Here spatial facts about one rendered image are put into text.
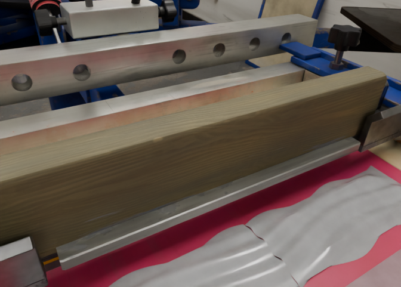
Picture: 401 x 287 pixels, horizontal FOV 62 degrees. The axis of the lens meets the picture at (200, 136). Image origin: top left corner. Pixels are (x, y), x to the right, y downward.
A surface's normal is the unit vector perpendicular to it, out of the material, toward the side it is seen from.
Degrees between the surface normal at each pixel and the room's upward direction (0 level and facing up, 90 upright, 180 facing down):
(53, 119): 1
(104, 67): 89
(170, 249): 1
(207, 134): 89
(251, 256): 32
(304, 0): 80
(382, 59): 90
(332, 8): 90
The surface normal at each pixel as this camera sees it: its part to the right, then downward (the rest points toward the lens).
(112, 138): 0.04, -0.83
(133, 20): 0.51, 0.49
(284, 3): -0.84, 0.11
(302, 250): 0.42, -0.47
